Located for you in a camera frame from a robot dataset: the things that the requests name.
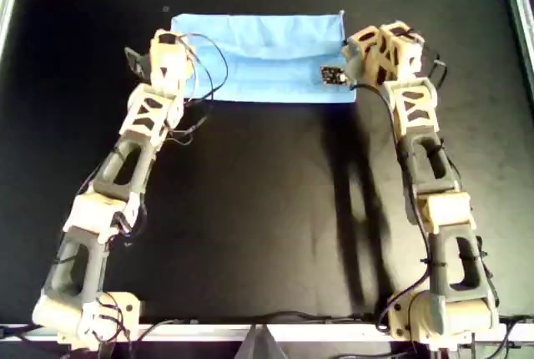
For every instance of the grey triangular stand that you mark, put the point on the grey triangular stand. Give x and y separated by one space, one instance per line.
260 346

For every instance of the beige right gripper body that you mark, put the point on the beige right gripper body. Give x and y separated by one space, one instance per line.
367 71

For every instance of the beige and grey left arm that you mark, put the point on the beige and grey left arm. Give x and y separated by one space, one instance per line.
92 213

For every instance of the grey camera bracket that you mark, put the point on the grey camera bracket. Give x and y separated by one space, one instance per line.
351 58

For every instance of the blue microfibre cloth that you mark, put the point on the blue microfibre cloth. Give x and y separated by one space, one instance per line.
271 33

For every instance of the beige and grey right arm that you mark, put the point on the beige and grey right arm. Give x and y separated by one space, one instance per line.
450 208

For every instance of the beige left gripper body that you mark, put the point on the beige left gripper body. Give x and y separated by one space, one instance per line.
173 52

